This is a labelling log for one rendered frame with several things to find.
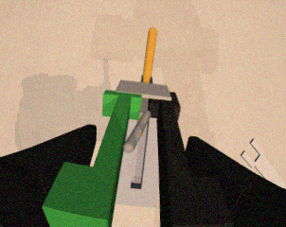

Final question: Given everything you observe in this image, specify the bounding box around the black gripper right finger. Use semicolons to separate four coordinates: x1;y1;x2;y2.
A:
185;136;286;227

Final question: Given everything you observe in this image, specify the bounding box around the yellow-brown rod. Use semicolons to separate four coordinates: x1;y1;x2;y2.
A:
143;27;158;83

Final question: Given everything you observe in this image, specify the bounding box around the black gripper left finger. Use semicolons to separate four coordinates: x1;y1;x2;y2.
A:
0;124;98;227

